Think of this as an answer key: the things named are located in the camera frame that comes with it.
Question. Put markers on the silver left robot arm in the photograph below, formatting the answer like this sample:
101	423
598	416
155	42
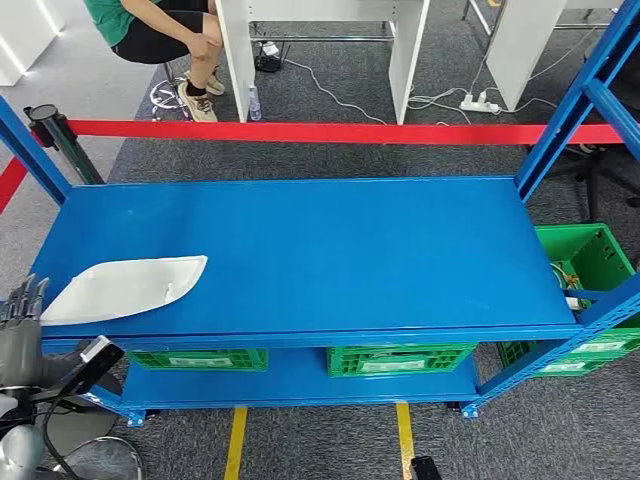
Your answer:
17	454

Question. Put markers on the yellow floor tape outline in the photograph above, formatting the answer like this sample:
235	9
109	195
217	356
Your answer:
235	437

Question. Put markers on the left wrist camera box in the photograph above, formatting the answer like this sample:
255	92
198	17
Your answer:
95	349

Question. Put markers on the blue metal shelf rack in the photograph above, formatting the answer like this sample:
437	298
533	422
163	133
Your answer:
300	252

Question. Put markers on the white power strip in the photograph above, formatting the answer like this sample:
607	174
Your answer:
478	104

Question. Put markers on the black stanchion post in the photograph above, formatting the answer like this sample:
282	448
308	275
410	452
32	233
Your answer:
65	142

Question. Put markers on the black router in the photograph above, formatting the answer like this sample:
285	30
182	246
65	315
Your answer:
270	61

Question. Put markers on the red barrier belt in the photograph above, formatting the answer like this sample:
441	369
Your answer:
10	185
324	132

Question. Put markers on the clear water bottle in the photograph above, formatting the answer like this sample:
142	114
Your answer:
255	104

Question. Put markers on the green plastic crate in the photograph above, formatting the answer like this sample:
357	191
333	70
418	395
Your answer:
200	361
395	361
600	258
525	371

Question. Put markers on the white curved plastic part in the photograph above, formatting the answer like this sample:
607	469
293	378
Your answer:
125	288

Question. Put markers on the person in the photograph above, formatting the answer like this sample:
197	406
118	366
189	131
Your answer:
150	33

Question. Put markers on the chrome base stool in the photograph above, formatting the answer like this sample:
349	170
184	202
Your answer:
170	96

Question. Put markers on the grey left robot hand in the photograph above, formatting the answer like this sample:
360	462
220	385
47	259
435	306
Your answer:
20	344

